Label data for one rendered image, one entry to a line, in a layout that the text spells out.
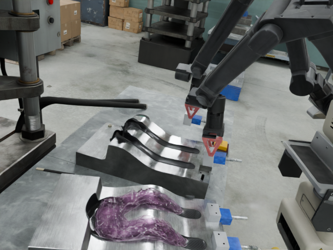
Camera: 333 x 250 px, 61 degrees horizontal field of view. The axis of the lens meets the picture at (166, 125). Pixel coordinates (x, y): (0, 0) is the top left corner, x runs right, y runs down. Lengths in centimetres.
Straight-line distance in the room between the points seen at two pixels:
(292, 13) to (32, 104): 100
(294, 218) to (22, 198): 93
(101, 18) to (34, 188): 693
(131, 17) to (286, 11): 707
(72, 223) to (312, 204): 78
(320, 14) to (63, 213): 71
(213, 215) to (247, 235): 126
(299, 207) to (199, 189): 39
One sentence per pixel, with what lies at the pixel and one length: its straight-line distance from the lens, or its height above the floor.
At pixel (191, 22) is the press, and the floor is 85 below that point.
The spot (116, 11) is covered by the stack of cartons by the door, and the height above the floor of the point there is 42.
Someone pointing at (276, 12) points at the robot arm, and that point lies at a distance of 55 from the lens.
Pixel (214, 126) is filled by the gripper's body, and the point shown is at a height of 107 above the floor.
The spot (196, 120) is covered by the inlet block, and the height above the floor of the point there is 94.
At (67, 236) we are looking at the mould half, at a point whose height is 91.
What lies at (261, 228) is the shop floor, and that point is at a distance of 224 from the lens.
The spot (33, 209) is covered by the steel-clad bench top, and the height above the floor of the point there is 80.
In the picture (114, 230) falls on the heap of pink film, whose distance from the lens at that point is 78.
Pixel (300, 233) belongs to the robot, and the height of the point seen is 79.
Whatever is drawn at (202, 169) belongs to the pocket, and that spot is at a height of 87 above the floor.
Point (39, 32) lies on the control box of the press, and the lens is 142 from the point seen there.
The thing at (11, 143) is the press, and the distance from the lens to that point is 132.
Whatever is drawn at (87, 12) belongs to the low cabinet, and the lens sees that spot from 793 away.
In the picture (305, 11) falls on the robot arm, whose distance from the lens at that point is 53.
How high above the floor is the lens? 149
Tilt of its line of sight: 28 degrees down
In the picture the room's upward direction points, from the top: 10 degrees clockwise
